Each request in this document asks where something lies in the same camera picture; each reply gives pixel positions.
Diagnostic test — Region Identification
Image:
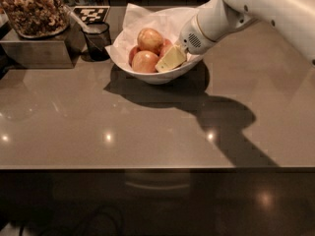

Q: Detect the white ceramic bowl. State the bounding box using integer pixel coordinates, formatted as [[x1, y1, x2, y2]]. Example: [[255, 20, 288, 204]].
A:
[[109, 6, 220, 86]]

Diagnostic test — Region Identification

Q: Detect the black mesh cup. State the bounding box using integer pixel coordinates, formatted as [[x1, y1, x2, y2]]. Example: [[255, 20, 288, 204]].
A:
[[83, 22, 111, 61]]

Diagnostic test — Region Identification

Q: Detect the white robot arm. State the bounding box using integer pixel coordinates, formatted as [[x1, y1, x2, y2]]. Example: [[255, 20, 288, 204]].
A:
[[156, 0, 315, 72]]

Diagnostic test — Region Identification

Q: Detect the black white fiducial marker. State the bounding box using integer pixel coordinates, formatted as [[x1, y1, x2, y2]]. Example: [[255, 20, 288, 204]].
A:
[[73, 6, 110, 23]]

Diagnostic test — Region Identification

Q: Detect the white spoon handle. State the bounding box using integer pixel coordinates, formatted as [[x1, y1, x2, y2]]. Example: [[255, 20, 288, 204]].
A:
[[63, 5, 95, 33]]

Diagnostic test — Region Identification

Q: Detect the dark metal box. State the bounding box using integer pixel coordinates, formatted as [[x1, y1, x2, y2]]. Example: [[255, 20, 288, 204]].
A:
[[0, 23, 86, 69]]

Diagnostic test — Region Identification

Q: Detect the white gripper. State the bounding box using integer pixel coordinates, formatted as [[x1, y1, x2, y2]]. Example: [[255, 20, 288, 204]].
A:
[[156, 15, 219, 73]]

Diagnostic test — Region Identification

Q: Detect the red-yellow apple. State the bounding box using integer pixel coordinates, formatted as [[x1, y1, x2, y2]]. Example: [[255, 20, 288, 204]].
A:
[[137, 28, 164, 54], [159, 43, 173, 59], [132, 50, 158, 74]]

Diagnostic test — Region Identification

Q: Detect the white paper liner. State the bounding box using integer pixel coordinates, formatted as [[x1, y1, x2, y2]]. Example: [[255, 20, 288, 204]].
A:
[[106, 4, 202, 70]]

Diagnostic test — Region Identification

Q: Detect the far left red apple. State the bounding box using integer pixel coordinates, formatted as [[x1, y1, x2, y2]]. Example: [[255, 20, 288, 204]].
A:
[[129, 45, 140, 66]]

